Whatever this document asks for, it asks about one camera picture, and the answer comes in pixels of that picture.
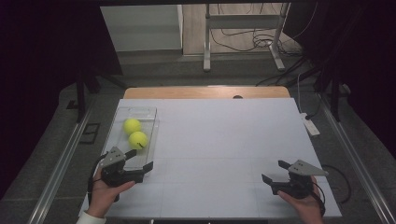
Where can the aluminium floor rail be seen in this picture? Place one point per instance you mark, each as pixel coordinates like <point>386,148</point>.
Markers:
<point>358,165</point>
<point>59,174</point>

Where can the person's right hand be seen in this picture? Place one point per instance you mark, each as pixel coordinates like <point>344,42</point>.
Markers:
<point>309,210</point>

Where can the black-printed yellow tennis ball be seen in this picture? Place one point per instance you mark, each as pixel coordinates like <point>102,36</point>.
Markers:
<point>138,140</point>

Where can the white metal stand frame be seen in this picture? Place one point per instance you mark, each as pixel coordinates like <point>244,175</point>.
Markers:
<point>243,21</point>

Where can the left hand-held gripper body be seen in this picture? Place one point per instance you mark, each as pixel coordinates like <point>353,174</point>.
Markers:
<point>115,177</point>

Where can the black metal stand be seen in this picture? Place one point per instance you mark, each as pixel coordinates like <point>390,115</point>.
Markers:
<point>81,93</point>
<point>334,93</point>

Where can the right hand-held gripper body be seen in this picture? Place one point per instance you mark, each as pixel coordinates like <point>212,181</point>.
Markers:
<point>295,188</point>

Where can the person's left hand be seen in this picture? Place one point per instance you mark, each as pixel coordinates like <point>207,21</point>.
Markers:
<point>101,199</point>

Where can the dark round table grommet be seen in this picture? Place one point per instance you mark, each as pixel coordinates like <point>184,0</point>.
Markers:
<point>237,96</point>

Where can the clear plastic container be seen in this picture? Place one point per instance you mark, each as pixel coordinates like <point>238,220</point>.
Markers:
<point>149,124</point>

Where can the white power strip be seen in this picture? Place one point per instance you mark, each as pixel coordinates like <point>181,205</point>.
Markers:
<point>309,124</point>

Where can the plain yellow tennis ball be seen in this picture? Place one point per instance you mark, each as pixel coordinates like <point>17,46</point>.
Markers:
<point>132,126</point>

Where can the white cabinet panel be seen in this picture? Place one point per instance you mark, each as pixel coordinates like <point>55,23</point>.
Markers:
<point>141,28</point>

